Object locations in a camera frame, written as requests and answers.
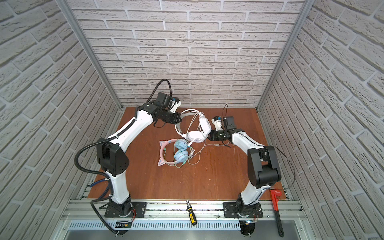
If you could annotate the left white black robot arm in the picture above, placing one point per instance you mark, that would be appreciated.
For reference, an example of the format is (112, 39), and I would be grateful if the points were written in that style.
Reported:
(112, 156)

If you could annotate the aluminium frame rail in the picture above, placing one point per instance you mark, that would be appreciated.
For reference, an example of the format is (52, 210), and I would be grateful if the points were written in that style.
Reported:
(204, 210)

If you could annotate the yellow black screwdriver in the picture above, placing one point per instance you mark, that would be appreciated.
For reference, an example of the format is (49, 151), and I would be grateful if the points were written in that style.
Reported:
(191, 213)

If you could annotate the red pipe wrench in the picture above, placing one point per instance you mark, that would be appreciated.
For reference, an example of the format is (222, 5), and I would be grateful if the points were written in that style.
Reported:
(275, 194)

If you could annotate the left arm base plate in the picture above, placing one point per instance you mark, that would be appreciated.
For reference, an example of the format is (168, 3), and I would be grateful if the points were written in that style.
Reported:
(126, 210)

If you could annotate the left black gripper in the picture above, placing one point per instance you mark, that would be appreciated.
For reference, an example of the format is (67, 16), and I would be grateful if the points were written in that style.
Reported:
(177, 120)

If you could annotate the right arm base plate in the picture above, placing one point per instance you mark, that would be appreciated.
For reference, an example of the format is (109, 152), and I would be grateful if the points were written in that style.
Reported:
(237, 210)

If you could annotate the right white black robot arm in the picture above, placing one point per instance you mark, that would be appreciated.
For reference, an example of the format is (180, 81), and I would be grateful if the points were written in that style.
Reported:
(262, 161)

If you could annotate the small black electronics board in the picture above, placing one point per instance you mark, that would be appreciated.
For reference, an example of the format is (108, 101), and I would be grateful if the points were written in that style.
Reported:
(123, 224)

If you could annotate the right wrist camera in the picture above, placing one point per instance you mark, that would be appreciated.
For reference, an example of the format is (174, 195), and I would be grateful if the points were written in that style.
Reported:
(218, 123)

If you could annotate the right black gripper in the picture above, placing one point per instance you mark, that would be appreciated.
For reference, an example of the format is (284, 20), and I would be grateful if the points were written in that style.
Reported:
(214, 135)

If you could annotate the blue handled pliers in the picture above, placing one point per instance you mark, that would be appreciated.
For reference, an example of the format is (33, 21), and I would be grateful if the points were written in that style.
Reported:
(99, 189)

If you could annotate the pink blue cat-ear headphones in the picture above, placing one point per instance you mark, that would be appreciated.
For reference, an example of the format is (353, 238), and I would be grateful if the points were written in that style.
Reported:
(182, 152)

